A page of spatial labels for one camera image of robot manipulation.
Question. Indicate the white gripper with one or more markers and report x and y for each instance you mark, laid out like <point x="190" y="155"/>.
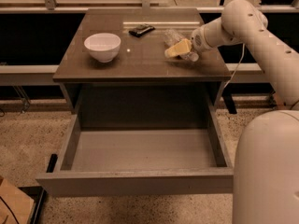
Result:
<point x="198" y="41"/>

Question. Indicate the clear plastic water bottle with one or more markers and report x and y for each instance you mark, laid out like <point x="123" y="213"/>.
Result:
<point x="171" y="37"/>

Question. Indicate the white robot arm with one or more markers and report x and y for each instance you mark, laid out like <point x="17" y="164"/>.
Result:
<point x="266" y="170"/>

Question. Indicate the grey drawer cabinet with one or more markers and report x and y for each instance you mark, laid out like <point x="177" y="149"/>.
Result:
<point x="140" y="88"/>

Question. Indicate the open grey top drawer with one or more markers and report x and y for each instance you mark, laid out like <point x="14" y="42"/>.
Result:
<point x="144" y="162"/>

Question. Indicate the small black flat device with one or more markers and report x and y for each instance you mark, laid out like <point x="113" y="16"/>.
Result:
<point x="140" y="30"/>

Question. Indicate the white ceramic bowl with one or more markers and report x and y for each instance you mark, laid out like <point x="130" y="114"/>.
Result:
<point x="103" y="47"/>

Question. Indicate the black tray bottom left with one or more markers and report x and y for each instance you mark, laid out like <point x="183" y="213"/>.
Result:
<point x="39" y="195"/>

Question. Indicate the cardboard box bottom left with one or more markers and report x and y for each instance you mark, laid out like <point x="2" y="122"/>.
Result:
<point x="15" y="205"/>

